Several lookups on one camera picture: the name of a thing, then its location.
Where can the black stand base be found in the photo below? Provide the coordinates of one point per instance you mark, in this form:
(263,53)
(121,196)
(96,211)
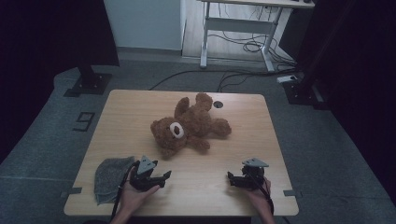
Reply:
(303,91)
(90,82)

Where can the grey tape strip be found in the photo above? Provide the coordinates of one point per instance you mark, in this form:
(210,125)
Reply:
(73,191)
(292,193)

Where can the person's left hand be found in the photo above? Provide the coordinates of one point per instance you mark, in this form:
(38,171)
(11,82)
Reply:
(134,197)

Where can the grey fluffy cloth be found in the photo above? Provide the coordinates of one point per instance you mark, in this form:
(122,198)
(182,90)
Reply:
(110,179)

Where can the black curtain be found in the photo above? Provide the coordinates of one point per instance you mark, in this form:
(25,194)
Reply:
(358,62)
(46,46)

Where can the white desk frame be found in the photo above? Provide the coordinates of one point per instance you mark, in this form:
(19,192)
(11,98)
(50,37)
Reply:
(236,25)

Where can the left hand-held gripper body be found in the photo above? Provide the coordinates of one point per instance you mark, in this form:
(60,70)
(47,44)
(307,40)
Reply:
(144,182)

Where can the white power strip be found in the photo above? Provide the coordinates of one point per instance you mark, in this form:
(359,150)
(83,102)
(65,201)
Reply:
(287,78)

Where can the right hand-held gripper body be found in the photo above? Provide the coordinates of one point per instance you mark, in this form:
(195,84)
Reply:
(250,180)

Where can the person's right hand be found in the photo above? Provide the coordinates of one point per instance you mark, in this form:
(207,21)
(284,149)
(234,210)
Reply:
(261,196)

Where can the brown teddy bear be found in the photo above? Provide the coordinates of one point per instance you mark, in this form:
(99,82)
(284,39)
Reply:
(190,126)

